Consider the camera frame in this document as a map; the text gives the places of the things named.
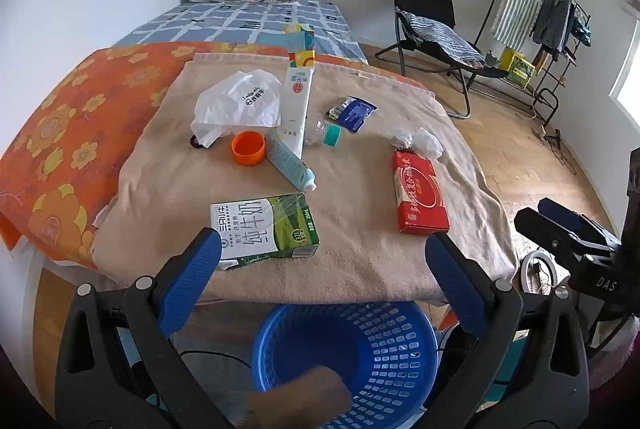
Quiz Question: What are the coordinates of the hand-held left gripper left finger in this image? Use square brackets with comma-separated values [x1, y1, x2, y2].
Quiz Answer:
[54, 227, 236, 429]

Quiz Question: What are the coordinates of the blue checked bed sheet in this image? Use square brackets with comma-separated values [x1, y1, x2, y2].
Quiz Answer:
[112, 0, 370, 64]

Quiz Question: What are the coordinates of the brown cardboard piece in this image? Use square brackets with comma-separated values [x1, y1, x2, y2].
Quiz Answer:
[247, 366, 353, 429]

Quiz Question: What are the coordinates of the clear bottle with teal cap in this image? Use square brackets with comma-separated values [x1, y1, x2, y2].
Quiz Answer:
[302, 113, 343, 148]

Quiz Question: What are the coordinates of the blue foil packet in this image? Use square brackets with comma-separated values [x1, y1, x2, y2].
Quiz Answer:
[326, 96, 377, 134]

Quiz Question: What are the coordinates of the orange floral blanket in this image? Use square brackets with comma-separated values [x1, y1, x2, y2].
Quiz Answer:
[0, 41, 436, 282]

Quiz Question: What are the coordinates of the beige blanket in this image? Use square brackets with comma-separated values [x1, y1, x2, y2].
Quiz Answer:
[92, 53, 521, 302]

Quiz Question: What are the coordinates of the blue plastic basket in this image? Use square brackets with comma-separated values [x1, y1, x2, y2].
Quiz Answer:
[250, 301, 440, 429]

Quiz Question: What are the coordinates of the dark hanging jacket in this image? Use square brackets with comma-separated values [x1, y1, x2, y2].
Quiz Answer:
[531, 0, 576, 54]

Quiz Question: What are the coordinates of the white round ring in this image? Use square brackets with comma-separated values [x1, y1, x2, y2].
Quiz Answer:
[517, 251, 558, 295]

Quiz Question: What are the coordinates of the green white milk carton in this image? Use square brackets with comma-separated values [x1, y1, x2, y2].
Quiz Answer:
[210, 193, 321, 271]

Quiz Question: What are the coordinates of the long white toothpaste box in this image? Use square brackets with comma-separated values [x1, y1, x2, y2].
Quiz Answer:
[276, 50, 317, 160]

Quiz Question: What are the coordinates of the black cable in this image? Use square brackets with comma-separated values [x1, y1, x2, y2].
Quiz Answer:
[175, 348, 256, 371]

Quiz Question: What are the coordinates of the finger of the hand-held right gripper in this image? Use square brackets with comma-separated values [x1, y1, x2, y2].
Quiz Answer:
[537, 198, 621, 246]
[514, 207, 616, 271]

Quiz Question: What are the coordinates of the yellow plastic crate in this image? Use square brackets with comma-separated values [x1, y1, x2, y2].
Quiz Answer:
[497, 46, 537, 86]

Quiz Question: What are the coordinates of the teal squeeze tube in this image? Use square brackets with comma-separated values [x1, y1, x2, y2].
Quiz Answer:
[265, 131, 317, 191]

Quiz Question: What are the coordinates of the white plastic bag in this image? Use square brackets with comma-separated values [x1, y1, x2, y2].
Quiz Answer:
[190, 70, 283, 147]

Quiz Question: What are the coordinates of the white wrapper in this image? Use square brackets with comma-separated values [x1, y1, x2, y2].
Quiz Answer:
[391, 127, 444, 158]

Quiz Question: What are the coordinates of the striped chair cushion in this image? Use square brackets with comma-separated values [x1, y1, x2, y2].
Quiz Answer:
[397, 10, 485, 67]

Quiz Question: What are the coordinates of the black drying rack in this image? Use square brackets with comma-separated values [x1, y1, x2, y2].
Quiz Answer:
[475, 0, 593, 127]

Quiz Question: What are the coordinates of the orange plastic cap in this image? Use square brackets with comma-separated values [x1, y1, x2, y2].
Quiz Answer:
[231, 130, 267, 167]

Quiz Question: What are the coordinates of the teal hanging garment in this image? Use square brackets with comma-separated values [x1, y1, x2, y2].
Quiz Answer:
[570, 16, 593, 47]

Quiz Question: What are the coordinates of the red cardboard box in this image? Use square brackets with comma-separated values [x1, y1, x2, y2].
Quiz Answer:
[391, 148, 451, 236]

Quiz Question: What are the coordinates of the window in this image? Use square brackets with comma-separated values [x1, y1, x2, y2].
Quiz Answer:
[607, 19, 640, 130]

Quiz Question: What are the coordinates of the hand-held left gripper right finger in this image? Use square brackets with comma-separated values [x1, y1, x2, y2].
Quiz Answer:
[424, 231, 591, 429]

